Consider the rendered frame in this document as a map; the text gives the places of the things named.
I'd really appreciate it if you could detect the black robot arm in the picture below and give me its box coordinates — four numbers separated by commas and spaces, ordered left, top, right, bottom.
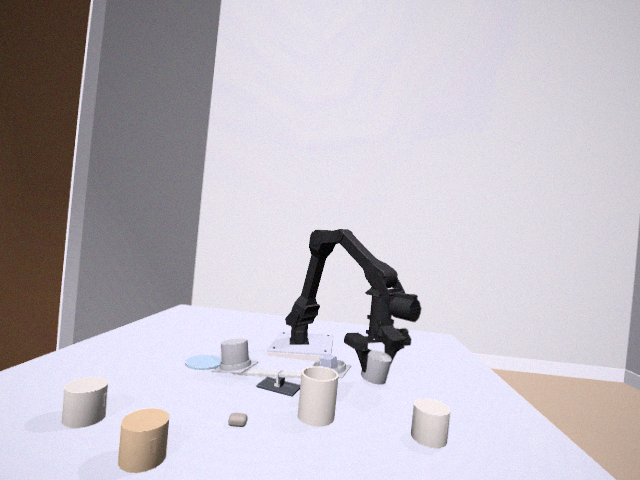
285, 229, 422, 351

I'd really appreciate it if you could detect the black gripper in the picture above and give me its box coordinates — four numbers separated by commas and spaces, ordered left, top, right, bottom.
344, 312, 412, 372

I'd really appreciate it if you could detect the light blue flat disc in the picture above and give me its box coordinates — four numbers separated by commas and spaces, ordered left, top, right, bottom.
185, 354, 222, 370

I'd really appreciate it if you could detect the beige cylinder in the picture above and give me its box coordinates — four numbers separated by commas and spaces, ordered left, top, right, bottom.
117, 408, 169, 473

